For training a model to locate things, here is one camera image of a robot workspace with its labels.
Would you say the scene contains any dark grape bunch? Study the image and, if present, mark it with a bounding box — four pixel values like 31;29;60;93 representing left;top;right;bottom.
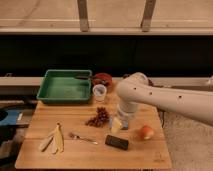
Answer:
85;107;109;127

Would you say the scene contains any purple bowl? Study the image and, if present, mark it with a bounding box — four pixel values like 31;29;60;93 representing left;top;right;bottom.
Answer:
148;79;154;86

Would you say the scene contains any green plastic tray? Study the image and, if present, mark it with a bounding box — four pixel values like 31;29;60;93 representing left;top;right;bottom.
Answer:
37;69;92;104

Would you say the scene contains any red bowl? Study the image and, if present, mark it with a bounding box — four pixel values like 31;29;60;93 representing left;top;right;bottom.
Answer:
92;73;112;88

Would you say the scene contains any orange apple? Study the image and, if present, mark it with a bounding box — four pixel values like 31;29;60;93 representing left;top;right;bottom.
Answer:
139;125;154;140

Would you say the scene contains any banana peel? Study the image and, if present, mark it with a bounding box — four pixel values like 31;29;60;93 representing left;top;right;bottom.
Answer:
38;123;64;154

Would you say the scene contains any black eraser block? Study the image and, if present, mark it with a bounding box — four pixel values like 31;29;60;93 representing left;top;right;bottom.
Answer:
105;135;129;150

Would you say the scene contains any blue object at left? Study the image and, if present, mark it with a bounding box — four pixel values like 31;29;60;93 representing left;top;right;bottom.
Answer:
0;110;22;126

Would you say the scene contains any silver fork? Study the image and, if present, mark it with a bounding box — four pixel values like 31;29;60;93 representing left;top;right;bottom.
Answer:
69;132;98;145

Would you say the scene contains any clear plastic cup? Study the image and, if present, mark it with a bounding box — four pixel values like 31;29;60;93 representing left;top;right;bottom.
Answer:
93;84;107;102

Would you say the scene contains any blue sponge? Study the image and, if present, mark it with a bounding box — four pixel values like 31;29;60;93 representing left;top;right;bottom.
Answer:
109;117;128;130

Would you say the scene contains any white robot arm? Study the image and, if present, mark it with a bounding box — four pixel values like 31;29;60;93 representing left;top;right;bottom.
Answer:
116;72;213;126

